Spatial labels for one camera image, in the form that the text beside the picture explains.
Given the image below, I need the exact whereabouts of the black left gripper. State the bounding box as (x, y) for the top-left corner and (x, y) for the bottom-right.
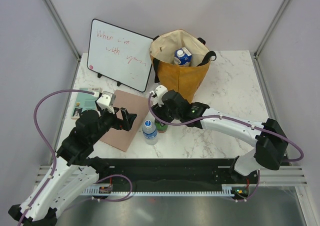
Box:
(90, 106), (137, 144)

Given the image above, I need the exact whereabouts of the green glass bottle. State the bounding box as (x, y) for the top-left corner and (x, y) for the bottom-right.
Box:
(154, 119), (168, 133)

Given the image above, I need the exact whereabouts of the blue white drink carton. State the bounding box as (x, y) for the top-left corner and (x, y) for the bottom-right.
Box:
(173, 47), (192, 67)

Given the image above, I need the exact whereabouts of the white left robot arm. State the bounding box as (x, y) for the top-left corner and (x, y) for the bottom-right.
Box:
(8, 108), (137, 225)

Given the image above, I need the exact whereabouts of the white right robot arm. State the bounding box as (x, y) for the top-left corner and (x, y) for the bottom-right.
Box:
(149, 86), (288, 183)

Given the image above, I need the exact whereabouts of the yellow canvas tote bag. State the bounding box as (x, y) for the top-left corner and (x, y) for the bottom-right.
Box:
(149, 30), (217, 102)

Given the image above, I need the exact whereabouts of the pink notebook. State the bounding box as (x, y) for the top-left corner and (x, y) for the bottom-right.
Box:
(100, 90), (149, 152)

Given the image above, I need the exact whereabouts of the left clear water bottle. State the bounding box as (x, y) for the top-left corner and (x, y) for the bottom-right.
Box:
(142, 120), (158, 145)

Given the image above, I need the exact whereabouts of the teal booklet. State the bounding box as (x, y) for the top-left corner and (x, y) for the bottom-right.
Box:
(70, 88), (102, 120)

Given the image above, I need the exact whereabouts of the small whiteboard with writing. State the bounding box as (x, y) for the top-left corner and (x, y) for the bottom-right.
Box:
(87, 19), (153, 92)

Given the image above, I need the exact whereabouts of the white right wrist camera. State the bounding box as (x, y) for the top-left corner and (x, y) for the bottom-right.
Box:
(149, 85), (168, 107)

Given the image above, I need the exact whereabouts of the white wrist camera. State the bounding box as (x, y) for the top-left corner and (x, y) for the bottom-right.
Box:
(93, 91), (116, 114)
(149, 85), (168, 107)

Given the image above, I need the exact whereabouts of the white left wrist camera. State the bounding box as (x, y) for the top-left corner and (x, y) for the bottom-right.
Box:
(93, 91), (116, 114)

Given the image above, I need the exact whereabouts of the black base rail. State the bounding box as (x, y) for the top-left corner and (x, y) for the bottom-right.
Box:
(87, 157), (258, 189)

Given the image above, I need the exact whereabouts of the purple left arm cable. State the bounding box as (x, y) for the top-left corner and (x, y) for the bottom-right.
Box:
(18, 89), (99, 224)

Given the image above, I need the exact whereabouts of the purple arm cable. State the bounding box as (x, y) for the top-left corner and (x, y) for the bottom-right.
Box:
(147, 90), (305, 201)
(18, 89), (99, 224)

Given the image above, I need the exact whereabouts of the white cable duct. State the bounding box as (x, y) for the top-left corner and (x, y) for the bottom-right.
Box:
(80, 185), (249, 197)

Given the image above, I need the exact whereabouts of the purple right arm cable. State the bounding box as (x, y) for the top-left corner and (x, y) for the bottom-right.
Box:
(147, 90), (305, 201)

